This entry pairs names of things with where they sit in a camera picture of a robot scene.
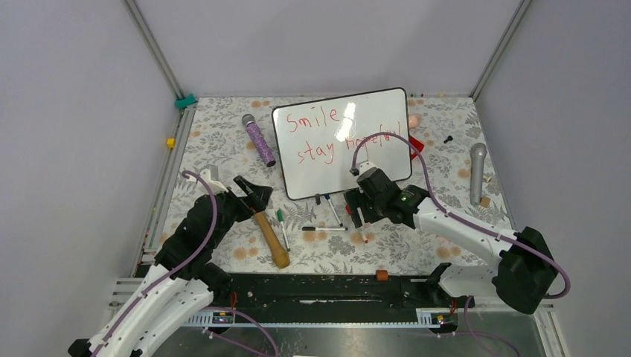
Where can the green cap marker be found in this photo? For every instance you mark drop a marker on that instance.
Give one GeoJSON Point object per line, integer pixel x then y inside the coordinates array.
{"type": "Point", "coordinates": [280, 217]}

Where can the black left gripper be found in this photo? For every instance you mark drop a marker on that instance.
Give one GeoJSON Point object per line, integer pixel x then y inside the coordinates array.
{"type": "Point", "coordinates": [257, 200]}

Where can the white whiteboard black frame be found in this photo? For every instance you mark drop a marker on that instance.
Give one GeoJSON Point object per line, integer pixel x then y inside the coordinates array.
{"type": "Point", "coordinates": [317, 140]}

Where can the orange brown cylinder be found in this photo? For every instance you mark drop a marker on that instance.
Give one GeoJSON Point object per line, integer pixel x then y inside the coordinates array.
{"type": "Point", "coordinates": [381, 275]}

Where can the small brown wooden cube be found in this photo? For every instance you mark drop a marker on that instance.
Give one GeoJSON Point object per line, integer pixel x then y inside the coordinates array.
{"type": "Point", "coordinates": [485, 202]}

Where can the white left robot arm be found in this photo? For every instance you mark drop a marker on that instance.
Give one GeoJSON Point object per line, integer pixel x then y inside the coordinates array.
{"type": "Point", "coordinates": [159, 285]}

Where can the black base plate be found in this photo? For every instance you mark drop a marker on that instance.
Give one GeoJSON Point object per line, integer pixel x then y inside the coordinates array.
{"type": "Point", "coordinates": [328, 299]}

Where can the floral patterned mat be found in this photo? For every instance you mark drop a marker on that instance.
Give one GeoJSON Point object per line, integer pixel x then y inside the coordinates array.
{"type": "Point", "coordinates": [217, 136]}

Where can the red cap marker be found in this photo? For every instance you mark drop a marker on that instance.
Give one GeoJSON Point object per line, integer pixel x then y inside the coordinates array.
{"type": "Point", "coordinates": [359, 230]}

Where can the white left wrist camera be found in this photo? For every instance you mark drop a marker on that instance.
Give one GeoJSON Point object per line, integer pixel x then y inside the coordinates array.
{"type": "Point", "coordinates": [210, 174]}

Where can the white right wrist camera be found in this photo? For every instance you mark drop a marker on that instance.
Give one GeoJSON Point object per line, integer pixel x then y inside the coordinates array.
{"type": "Point", "coordinates": [362, 167]}

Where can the black cap marker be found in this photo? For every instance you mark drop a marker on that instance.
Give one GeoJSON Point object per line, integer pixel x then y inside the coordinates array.
{"type": "Point", "coordinates": [311, 228]}

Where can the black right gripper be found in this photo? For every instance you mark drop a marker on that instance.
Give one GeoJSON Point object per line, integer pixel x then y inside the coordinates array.
{"type": "Point", "coordinates": [356, 198]}

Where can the blue cap marker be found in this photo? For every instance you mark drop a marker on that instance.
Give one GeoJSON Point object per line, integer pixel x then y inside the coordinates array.
{"type": "Point", "coordinates": [334, 211]}

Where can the purple glitter microphone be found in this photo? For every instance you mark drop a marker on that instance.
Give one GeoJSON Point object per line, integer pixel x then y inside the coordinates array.
{"type": "Point", "coordinates": [254, 132]}

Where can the silver grey microphone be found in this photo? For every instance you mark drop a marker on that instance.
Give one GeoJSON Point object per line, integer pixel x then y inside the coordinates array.
{"type": "Point", "coordinates": [478, 153]}

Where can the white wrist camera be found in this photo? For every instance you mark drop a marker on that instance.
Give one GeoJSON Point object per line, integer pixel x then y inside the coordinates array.
{"type": "Point", "coordinates": [210, 174]}
{"type": "Point", "coordinates": [362, 167]}

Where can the wooden microphone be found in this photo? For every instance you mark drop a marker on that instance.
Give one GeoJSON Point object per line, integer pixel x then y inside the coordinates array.
{"type": "Point", "coordinates": [280, 255]}

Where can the teal block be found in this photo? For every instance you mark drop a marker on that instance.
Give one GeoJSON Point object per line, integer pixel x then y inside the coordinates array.
{"type": "Point", "coordinates": [185, 102]}

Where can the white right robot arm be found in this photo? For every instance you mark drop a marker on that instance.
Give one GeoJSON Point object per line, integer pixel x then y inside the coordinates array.
{"type": "Point", "coordinates": [517, 266]}

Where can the red object behind whiteboard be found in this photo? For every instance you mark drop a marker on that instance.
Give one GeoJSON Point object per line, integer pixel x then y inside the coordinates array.
{"type": "Point", "coordinates": [418, 146]}

